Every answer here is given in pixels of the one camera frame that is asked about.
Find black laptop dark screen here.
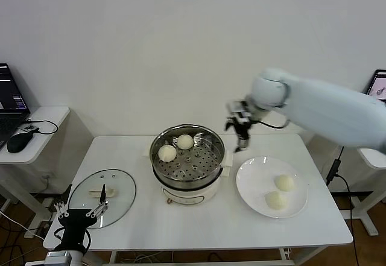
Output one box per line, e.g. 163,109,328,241
0,63,32,151

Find glass lid with cream handle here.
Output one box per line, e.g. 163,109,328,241
68,169,138,229

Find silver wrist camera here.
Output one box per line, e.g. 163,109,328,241
45,250,74,266
226,99,253,119

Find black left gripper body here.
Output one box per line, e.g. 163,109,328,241
57,207,93,252

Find black computer mouse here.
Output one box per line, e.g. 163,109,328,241
6,132,34,153

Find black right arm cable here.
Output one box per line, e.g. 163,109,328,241
253,118,292,129

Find black hub cable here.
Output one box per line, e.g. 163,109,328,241
21,117,59,135

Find steel steamer basket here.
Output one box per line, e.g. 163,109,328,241
142,123,235,189

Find white floor cable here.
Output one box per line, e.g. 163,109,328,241
0,210,46,240

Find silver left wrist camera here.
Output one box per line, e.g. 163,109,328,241
45,250,74,266

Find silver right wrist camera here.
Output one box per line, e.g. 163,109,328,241
226,99,253,119

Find white cable bundle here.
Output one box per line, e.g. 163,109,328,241
119,250,157,264

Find white table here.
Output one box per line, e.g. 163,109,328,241
43,133,353,266

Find white side desk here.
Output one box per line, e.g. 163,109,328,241
327,145,386,237
0,106,72,239

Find white power strip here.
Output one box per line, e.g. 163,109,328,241
43,198,60,211

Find grey laptop pink windows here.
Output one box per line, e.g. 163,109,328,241
366,69,386,104

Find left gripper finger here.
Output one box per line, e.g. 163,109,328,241
85,183,109,219
53,183,73,220

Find black cable with adapter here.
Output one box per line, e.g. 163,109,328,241
325,145,362,266

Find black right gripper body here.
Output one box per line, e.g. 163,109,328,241
233,113,258,141

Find white round plate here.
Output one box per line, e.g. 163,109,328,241
236,156,309,220

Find white steamed baozi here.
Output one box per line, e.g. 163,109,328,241
274,174,295,192
264,191,287,211
176,134,194,151
157,144,177,162

